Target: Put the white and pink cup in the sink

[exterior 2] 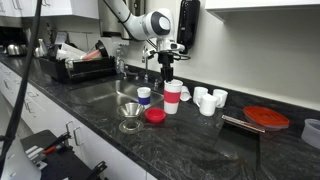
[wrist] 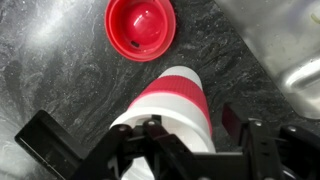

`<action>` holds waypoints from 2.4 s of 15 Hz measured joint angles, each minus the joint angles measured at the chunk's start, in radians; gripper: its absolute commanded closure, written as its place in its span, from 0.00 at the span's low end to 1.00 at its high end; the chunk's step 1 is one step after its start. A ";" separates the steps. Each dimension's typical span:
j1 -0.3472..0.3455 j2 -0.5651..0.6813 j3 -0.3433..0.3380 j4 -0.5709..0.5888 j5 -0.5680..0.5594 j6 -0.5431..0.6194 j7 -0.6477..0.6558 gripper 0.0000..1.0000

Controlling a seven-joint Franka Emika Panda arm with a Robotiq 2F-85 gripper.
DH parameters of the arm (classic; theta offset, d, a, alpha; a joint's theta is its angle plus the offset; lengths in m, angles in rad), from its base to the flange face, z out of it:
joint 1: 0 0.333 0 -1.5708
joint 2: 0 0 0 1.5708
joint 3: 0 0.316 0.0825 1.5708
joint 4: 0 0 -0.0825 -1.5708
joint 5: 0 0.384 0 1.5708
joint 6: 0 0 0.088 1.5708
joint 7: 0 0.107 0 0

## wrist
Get small red bowl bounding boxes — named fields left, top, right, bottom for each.
left=104, top=0, right=177, bottom=63

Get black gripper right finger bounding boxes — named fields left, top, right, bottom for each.
left=221, top=102, right=320, bottom=180

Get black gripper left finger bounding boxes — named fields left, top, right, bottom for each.
left=14, top=109, right=202, bottom=180

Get white and pink cup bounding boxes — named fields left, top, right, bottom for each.
left=109, top=65, right=217, bottom=180

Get stainless steel sink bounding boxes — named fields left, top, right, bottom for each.
left=214, top=0, right=320, bottom=121

